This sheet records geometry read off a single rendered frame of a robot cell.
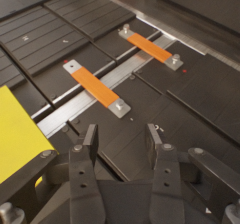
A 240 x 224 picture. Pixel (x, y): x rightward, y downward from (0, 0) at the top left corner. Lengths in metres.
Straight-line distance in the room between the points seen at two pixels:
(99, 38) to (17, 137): 0.25
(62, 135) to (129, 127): 0.10
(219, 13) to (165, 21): 0.12
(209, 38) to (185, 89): 0.18
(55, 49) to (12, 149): 0.21
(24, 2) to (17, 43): 0.16
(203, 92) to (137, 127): 0.13
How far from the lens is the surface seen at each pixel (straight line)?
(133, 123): 0.25
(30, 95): 0.32
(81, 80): 0.31
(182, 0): 0.48
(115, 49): 0.37
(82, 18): 0.45
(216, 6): 0.45
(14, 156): 0.25
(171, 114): 0.27
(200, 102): 0.29
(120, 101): 0.25
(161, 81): 0.32
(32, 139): 0.24
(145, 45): 0.37
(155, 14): 0.49
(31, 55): 0.38
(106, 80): 0.32
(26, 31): 0.45
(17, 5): 0.54
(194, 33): 0.45
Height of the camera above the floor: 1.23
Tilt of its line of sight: 57 degrees down
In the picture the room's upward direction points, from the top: straight up
